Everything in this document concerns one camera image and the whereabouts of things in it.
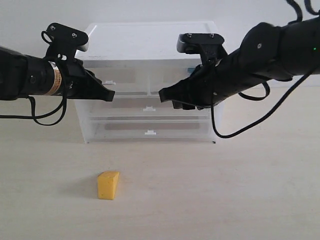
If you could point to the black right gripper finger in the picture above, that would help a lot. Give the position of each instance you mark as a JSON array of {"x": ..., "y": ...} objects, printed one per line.
[
  {"x": 183, "y": 105},
  {"x": 182, "y": 91}
]

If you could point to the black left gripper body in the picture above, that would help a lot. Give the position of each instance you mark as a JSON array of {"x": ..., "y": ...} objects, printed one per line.
[{"x": 74, "y": 79}]

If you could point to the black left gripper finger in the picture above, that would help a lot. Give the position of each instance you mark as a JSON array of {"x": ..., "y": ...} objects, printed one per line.
[{"x": 92, "y": 89}]

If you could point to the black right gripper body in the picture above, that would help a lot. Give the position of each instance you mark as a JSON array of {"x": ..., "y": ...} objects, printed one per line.
[{"x": 213, "y": 83}]

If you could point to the yellow cheese wedge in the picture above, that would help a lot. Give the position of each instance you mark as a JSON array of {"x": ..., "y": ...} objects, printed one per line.
[{"x": 107, "y": 183}]

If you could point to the white bottle teal label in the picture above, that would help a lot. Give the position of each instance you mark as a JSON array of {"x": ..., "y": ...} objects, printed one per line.
[{"x": 190, "y": 70}]

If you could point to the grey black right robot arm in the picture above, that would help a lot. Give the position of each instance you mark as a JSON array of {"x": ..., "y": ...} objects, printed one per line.
[{"x": 266, "y": 53}]

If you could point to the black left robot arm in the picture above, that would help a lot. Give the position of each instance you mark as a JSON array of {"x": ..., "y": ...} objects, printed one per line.
[{"x": 23, "y": 75}]

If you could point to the white plastic drawer cabinet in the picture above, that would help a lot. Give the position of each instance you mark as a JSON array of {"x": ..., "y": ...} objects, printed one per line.
[{"x": 139, "y": 45}]

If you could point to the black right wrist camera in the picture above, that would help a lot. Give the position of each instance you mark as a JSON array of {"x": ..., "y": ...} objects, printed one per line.
[{"x": 208, "y": 45}]

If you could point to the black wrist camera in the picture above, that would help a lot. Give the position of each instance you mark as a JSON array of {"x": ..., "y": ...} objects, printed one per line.
[
  {"x": 63, "y": 42},
  {"x": 208, "y": 45}
]

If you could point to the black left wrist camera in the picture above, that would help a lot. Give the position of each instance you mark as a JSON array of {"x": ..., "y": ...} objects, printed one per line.
[{"x": 63, "y": 42}]

